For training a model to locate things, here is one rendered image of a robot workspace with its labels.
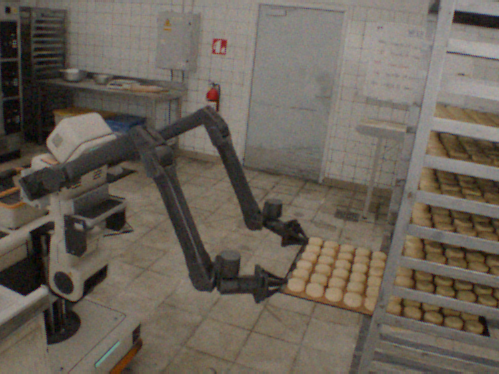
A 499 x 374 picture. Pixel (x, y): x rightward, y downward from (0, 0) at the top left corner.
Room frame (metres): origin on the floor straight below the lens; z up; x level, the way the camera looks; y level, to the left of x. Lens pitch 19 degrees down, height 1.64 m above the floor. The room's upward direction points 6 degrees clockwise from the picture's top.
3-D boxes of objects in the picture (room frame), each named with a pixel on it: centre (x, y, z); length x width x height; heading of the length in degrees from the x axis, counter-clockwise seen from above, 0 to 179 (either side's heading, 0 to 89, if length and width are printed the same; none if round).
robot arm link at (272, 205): (1.53, -0.09, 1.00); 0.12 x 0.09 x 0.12; 75
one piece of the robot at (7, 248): (1.60, 0.95, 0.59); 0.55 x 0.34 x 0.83; 163
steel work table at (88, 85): (5.42, 1.92, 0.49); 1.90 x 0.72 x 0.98; 73
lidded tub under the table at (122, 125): (5.33, 1.64, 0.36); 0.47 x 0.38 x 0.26; 164
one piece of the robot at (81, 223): (1.48, 0.58, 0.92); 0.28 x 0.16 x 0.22; 163
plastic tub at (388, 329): (2.07, -1.05, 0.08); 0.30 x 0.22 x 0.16; 89
